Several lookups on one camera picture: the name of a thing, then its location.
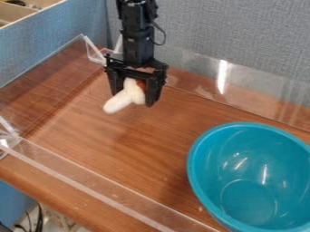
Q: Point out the clear acrylic front barrier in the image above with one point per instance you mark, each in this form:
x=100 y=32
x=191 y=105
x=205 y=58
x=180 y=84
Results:
x=116 y=195

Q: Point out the clear acrylic left barrier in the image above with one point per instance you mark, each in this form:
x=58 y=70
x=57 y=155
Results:
x=80 y=38

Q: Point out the clear acrylic back barrier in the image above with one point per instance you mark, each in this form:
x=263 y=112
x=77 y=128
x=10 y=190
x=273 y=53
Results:
x=273 y=96

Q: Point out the clear acrylic barrier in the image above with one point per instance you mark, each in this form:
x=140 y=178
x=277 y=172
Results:
x=116 y=195
x=273 y=96
x=80 y=38

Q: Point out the white plush mushroom red cap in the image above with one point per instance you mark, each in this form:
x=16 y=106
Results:
x=132 y=94

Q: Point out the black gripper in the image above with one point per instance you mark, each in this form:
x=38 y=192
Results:
x=152 y=72

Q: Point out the blue plastic bowl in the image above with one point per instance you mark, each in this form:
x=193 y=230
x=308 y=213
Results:
x=249 y=173

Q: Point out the wooden shelf box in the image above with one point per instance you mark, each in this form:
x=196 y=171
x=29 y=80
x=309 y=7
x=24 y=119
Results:
x=17 y=10

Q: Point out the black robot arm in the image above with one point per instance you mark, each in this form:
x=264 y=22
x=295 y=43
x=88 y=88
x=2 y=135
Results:
x=137 y=63

